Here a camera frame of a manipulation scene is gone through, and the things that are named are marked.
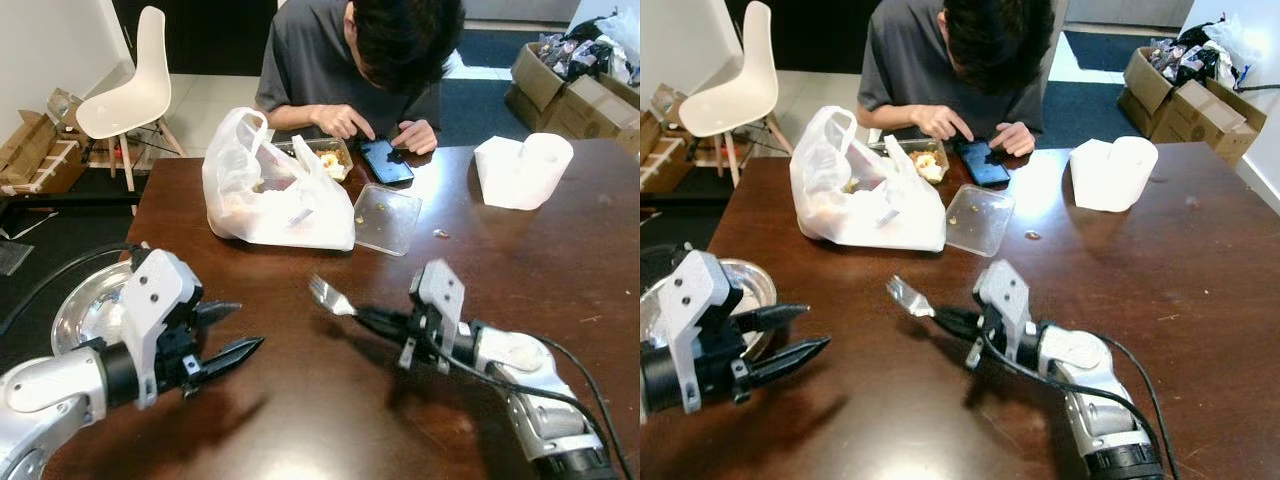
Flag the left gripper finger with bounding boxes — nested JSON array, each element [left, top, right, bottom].
[[196, 337, 266, 388], [197, 300, 244, 330], [750, 338, 833, 392], [750, 305, 812, 335]]

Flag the grey-shirted man's left hand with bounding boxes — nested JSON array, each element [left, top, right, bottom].
[[992, 122, 1037, 158], [395, 120, 440, 156]]

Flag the grey-shirted man's right hand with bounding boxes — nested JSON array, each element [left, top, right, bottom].
[[910, 104, 976, 143], [310, 103, 378, 142]]

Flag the round steel plate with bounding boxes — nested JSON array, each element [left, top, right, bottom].
[[640, 258, 779, 363], [50, 262, 136, 357]]

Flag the clear plastic container lid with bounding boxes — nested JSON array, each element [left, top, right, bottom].
[[352, 183, 424, 258], [944, 184, 1016, 258]]

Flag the large white plastic bag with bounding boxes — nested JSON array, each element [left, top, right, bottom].
[[201, 106, 358, 252], [789, 105, 947, 253]]

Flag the black smartphone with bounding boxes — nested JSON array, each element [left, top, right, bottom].
[[955, 137, 1012, 188], [357, 136, 416, 187]]

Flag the clear plastic food container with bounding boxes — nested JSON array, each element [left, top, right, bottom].
[[275, 137, 355, 186], [868, 138, 951, 186]]

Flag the white paper bag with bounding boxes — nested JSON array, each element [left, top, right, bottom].
[[1069, 135, 1160, 213], [473, 132, 576, 212]]

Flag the open cardboard box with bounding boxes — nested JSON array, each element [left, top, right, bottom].
[[640, 83, 701, 196], [0, 88, 89, 197]]

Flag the white plastic chair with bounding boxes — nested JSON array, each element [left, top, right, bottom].
[[75, 5, 187, 193], [677, 0, 793, 189]]

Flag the man in grey t-shirt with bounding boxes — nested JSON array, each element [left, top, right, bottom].
[[254, 0, 467, 141], [857, 0, 1058, 141]]

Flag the large cardboard box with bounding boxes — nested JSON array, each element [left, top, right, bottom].
[[505, 40, 641, 141], [1118, 45, 1261, 166]]

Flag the black crumpled bags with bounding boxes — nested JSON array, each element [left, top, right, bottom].
[[1148, 25, 1236, 91], [540, 20, 626, 86]]

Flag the crumpled white plastic bag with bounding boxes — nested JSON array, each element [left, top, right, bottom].
[[595, 5, 641, 66], [1200, 12, 1263, 86]]

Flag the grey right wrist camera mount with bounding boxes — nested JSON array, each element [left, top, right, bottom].
[[965, 260, 1033, 371], [398, 258, 468, 374]]

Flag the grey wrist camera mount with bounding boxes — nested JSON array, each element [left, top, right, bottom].
[[660, 250, 746, 414], [398, 258, 468, 374], [118, 247, 203, 409], [965, 260, 1033, 371]]

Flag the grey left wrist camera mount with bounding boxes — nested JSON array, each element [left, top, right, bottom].
[[118, 247, 203, 409], [660, 250, 746, 414]]

